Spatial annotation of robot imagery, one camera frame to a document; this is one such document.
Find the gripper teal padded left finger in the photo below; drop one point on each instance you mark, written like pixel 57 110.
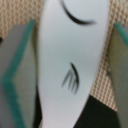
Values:
pixel 18 77

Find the gripper teal padded right finger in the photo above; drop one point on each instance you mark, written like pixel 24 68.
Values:
pixel 118 62

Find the beige woven placemat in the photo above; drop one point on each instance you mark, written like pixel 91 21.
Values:
pixel 20 11

